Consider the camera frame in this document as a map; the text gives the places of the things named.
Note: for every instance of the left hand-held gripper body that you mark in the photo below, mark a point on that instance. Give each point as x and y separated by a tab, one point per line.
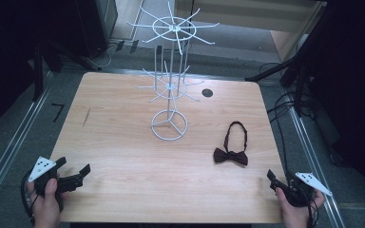
64	184

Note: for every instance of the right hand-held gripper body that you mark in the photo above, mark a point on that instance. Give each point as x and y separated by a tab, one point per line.
301	189

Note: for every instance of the dark red bow tie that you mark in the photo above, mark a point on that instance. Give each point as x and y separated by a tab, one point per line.
230	154

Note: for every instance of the person's right hand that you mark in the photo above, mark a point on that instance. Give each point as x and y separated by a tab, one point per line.
294	214

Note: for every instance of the person's left hand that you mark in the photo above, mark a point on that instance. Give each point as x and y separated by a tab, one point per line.
47	205

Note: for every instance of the black metal stand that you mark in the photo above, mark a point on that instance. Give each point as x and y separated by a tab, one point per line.
38	72

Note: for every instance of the black round table grommet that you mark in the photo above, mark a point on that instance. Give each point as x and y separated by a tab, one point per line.
207	92

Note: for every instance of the black tripod stand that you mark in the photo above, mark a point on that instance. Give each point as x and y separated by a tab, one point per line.
293	68

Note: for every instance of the black cabinet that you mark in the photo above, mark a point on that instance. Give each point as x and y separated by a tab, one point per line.
97	25

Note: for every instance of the metal floor rail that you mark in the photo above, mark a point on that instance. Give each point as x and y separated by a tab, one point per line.
313	164
12	142

